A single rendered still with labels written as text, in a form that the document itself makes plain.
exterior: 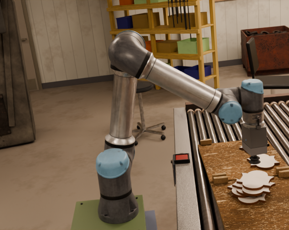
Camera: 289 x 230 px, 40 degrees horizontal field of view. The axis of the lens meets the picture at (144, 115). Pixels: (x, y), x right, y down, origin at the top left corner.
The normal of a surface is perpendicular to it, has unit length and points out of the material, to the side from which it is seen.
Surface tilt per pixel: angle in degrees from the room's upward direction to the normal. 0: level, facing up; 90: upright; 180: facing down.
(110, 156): 9
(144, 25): 90
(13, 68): 90
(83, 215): 2
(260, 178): 0
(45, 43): 90
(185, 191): 0
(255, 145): 90
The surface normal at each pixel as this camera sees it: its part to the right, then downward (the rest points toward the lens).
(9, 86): 0.26, 0.27
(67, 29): 0.05, 0.30
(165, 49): -0.71, 0.29
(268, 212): -0.11, -0.95
